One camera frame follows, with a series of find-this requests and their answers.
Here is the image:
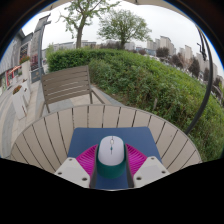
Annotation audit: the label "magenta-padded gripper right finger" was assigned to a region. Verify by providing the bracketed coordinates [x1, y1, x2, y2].
[123, 143, 171, 189]

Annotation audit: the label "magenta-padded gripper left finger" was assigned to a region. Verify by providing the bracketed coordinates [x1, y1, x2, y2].
[54, 143, 100, 189]

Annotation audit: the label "white and teal computer mouse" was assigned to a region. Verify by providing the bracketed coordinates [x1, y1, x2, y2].
[95, 135, 128, 179]

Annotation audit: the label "blue rectangular mouse pad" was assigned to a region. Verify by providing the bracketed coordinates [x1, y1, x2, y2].
[66, 126, 163, 191]

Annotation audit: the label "tall white flower planter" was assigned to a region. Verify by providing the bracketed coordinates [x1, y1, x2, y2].
[18, 54, 33, 84]
[11, 84, 31, 120]

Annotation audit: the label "slatted wooden chair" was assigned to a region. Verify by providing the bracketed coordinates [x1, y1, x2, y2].
[39, 64, 106, 118]

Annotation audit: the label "green trimmed hedge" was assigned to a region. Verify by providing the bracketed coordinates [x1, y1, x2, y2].
[46, 48, 224, 163]

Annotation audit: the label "curved dark umbrella pole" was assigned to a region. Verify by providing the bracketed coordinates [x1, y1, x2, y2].
[184, 26, 214, 136]

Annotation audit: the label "distant apartment buildings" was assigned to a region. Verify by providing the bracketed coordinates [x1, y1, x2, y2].
[49, 34, 221, 81]

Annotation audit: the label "grey shopfront building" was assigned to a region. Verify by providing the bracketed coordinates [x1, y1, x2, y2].
[0, 29, 34, 98]

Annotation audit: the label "tall grey sign pillar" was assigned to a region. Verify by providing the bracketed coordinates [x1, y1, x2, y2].
[29, 13, 53, 84]

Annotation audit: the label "thin-trunked leafy tree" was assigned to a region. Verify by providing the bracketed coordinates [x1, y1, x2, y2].
[56, 0, 121, 50]

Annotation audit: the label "round-crowned leafy tree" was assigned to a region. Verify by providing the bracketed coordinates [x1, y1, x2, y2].
[97, 8, 153, 50]

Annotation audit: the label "beige umbrella canopy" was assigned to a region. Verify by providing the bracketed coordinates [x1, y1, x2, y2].
[43, 0, 194, 18]

